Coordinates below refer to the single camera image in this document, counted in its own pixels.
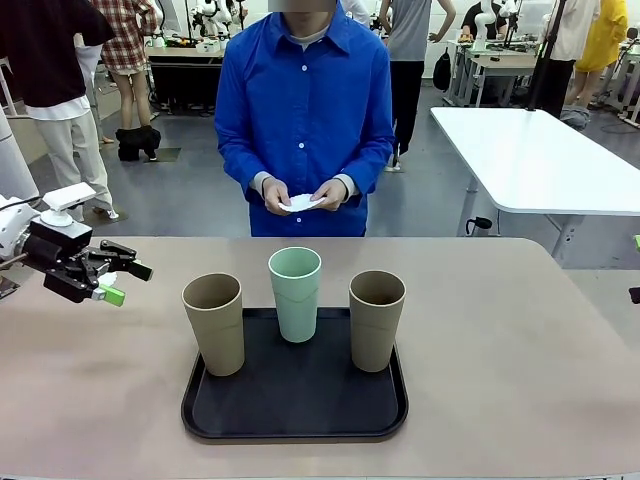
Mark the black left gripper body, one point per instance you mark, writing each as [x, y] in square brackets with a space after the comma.
[60, 260]

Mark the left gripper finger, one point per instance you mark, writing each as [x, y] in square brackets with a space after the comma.
[122, 257]
[112, 295]

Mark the tan plastic cup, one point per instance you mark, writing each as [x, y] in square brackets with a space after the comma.
[217, 330]
[375, 330]

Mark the person's right forearm blue sleeve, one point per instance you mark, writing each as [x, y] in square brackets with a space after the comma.
[240, 165]

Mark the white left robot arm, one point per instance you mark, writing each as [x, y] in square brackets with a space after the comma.
[11, 225]

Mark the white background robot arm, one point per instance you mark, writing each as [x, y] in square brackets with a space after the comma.
[482, 25]

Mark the person's left forearm blue sleeve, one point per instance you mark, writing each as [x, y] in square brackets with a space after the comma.
[370, 165]

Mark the person's right hand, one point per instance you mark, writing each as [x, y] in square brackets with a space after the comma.
[275, 192]

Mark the person's left hand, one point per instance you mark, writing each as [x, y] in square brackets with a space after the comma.
[335, 195]

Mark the dark brown flat object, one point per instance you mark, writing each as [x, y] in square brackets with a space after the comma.
[6, 288]

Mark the white cylindrical air purifier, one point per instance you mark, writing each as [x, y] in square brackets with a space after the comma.
[12, 160]

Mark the black cloth pile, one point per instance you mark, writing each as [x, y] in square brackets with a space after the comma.
[137, 142]

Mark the grey cloth pile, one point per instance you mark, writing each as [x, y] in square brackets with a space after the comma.
[575, 119]

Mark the white table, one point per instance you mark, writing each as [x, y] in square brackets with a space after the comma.
[530, 155]

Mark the mint green plastic cup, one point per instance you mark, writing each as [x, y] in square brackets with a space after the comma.
[296, 310]

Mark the dark background desk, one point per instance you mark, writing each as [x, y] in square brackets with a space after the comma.
[185, 75]

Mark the person in black top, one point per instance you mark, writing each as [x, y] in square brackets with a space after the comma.
[45, 60]

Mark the person in yellow raincoat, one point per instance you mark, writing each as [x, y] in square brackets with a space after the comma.
[602, 45]

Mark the person in beige shirt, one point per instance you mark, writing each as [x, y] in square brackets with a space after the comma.
[565, 50]

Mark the black stand pole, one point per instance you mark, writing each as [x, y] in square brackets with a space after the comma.
[545, 55]

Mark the person in plaid shirt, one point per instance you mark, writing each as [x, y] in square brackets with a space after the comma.
[127, 45]

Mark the black plastic tray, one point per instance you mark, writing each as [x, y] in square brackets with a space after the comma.
[300, 395]

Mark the grey background desk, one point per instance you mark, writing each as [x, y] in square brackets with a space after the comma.
[492, 65]

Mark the person in blue shirt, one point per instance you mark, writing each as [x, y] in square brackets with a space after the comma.
[305, 100]

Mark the black hanging bag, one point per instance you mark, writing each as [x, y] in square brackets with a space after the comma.
[441, 72]

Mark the person in grey shirt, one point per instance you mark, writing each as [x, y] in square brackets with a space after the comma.
[410, 60]

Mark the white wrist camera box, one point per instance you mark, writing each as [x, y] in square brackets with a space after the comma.
[67, 197]

